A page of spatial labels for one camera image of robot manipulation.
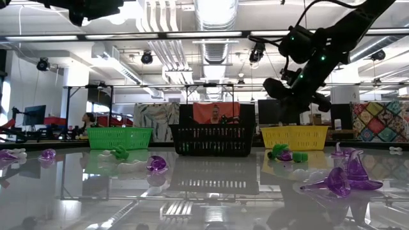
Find red equipment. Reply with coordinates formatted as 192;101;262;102
43;116;68;126

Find person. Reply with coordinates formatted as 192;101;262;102
78;111;96;140

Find leaf print cloth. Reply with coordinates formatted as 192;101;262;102
133;102;180;143

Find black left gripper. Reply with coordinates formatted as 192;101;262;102
68;0;124;27

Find silver slanted ventilation duct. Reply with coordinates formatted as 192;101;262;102
350;34;409;64

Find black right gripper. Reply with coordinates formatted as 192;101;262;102
263;68;332;125

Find orange cloth backdrop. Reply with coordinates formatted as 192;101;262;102
192;102;241;124

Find black metal table frame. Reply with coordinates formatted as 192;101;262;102
0;139;409;151

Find yellow plastic basket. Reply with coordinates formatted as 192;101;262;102
260;125;330;151

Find narrow black monitor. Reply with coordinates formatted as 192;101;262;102
330;103;353;130

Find green plastic toy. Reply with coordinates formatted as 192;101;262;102
267;143;290;160
111;146;130;160
292;151;309;163

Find green plastic basket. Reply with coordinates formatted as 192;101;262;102
86;126;154;150

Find dark monitor on stand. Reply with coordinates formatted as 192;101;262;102
22;104;47;127

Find black plastic basket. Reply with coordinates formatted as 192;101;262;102
168;123;257;157

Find colourful patchwork quilt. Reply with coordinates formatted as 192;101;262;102
350;101;409;143

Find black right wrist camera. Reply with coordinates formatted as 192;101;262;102
280;68;303;86

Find wide black monitor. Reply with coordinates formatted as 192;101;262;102
258;99;300;125

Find black background rig frame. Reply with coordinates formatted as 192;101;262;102
63;82;409;141

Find white ceiling light fixture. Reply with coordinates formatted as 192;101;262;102
161;68;195;85

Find overhead frame bar with lights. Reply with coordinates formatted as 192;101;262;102
0;29;409;42

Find black panel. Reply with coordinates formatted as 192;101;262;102
178;104;194;125
240;103;256;125

